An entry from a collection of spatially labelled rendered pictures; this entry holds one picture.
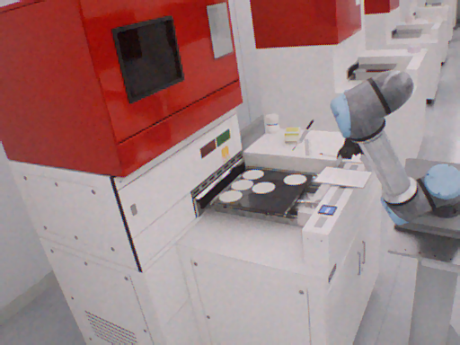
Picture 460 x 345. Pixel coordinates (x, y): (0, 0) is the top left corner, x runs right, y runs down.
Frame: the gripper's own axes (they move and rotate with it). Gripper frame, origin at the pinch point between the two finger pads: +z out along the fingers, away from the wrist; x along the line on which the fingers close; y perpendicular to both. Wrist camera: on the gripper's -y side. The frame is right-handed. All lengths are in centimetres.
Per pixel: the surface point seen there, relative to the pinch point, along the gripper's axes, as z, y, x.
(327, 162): -0.5, 6.4, 13.3
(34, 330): 95, -79, 178
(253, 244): 13, -45, 27
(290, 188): 4.6, -12.2, 24.2
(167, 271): 21, -63, 58
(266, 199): 4.6, -24.3, 30.2
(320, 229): -1.5, -46.8, -1.4
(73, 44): -71, -75, 60
